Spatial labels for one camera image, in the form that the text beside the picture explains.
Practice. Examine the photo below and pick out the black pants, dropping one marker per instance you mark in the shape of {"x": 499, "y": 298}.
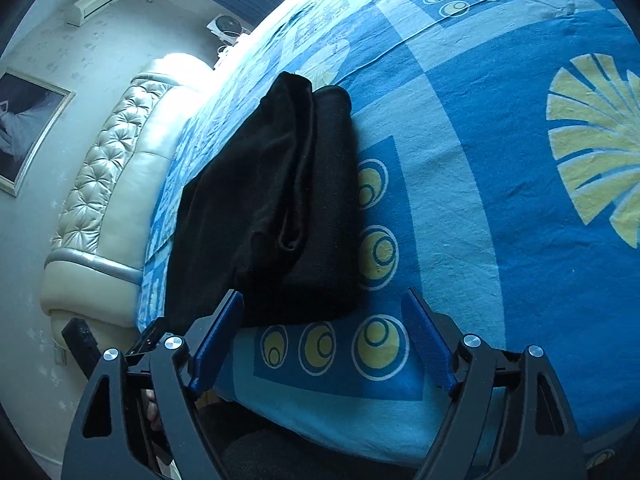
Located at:
{"x": 300, "y": 185}

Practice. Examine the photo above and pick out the blue patterned bed sheet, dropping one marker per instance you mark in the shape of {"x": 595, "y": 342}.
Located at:
{"x": 475, "y": 160}

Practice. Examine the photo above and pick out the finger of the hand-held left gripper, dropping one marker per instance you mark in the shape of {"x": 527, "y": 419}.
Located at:
{"x": 150, "y": 340}

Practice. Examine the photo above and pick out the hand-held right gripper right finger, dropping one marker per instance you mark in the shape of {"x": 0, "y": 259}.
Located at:
{"x": 430, "y": 345}

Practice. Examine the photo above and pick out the small white fan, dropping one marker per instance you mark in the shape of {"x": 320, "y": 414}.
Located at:
{"x": 227, "y": 27}

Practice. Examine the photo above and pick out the person's left hand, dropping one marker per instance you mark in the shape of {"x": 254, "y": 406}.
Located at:
{"x": 151, "y": 410}

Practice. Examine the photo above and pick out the framed wall picture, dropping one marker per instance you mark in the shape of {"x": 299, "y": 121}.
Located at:
{"x": 30, "y": 125}

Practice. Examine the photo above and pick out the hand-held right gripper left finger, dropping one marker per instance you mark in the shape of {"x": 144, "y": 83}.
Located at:
{"x": 215, "y": 345}

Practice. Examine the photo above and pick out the cream tufted leather headboard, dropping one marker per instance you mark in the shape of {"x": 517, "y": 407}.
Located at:
{"x": 115, "y": 185}

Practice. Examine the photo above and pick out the white wall air conditioner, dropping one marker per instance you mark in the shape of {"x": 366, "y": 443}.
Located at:
{"x": 95, "y": 2}

